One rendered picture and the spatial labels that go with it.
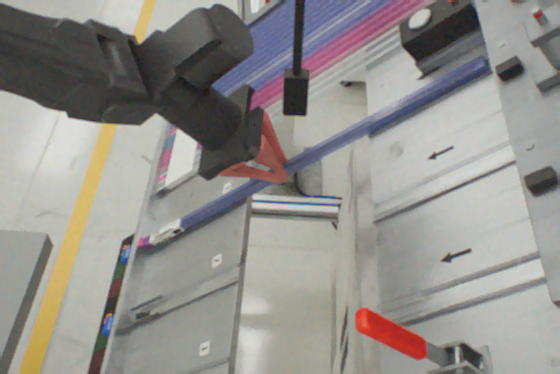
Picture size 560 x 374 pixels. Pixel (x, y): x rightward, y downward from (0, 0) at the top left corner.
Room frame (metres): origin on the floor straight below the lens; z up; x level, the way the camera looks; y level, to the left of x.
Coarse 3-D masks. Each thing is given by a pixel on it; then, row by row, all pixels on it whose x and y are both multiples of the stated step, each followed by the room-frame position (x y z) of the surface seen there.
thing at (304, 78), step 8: (288, 72) 0.40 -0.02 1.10; (304, 72) 0.40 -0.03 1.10; (288, 80) 0.39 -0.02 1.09; (296, 80) 0.39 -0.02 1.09; (304, 80) 0.39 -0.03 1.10; (288, 88) 0.39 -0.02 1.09; (296, 88) 0.39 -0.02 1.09; (304, 88) 0.39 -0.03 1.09; (288, 96) 0.39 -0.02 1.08; (296, 96) 0.39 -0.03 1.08; (304, 96) 0.39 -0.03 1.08; (288, 104) 0.39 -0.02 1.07; (296, 104) 0.39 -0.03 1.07; (304, 104) 0.39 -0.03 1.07; (288, 112) 0.39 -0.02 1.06; (296, 112) 0.39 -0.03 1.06; (304, 112) 0.39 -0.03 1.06
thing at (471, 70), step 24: (456, 72) 0.45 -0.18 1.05; (480, 72) 0.44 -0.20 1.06; (408, 96) 0.45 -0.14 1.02; (432, 96) 0.44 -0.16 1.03; (360, 120) 0.46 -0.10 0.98; (384, 120) 0.45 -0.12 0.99; (336, 144) 0.45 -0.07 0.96; (288, 168) 0.45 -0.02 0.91; (240, 192) 0.46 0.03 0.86; (192, 216) 0.47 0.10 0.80; (144, 240) 0.47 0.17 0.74
